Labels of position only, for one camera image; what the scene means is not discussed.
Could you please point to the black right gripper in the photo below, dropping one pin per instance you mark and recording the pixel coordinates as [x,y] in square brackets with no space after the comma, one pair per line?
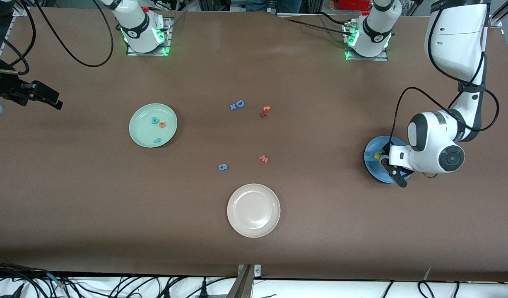
[2,87]

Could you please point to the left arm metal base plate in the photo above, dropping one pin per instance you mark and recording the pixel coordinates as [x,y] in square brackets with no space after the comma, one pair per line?
[382,58]

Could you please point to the blue plate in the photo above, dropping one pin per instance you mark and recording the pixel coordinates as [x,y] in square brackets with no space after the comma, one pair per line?
[374,165]

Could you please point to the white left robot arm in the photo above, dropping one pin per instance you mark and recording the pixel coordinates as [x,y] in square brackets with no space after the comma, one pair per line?
[456,62]

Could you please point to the red box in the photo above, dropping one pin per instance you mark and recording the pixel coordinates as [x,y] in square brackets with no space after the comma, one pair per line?
[355,4]

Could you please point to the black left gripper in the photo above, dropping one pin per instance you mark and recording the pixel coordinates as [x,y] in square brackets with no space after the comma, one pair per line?
[386,149]

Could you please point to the aluminium frame corner with rail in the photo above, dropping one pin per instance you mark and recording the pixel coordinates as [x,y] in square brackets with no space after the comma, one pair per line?
[20,9]

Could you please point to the blue foam capital D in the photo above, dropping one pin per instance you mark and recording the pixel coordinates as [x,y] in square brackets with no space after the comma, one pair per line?
[239,103]

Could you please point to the light green plate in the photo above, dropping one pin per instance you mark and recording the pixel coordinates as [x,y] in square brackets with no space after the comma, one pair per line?
[148,134]

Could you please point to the person in blue jeans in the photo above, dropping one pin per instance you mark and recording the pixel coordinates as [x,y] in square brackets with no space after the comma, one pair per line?
[274,4]

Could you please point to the beige plate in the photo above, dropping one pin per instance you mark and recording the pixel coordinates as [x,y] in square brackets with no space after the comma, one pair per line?
[254,210]

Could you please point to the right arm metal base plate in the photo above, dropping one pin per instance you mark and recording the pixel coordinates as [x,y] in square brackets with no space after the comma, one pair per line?
[131,51]

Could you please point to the aluminium profile post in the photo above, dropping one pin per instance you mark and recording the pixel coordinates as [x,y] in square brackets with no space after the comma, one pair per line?
[243,285]

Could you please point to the brown table cover sheet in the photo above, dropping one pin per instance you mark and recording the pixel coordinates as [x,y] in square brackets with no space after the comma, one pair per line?
[71,207]

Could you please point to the pink foam letter w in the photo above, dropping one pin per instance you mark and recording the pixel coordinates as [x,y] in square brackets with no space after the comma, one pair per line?
[263,159]

